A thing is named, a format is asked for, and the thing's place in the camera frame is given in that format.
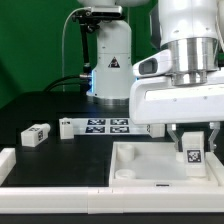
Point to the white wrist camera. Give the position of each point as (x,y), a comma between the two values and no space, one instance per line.
(155,65)

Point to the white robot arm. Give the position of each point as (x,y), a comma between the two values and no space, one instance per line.
(182,83)

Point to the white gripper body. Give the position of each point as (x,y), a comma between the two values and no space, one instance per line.
(156,100)

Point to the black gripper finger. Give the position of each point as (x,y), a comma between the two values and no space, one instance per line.
(215,128)
(173,133)

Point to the white U-shaped fence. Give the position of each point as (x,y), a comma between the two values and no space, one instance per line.
(109,200)

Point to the white square tabletop part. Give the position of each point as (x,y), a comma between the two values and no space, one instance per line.
(157,164)

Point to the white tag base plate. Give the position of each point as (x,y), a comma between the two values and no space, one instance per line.
(107,126)

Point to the black camera on stand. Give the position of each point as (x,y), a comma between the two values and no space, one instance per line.
(89,19)

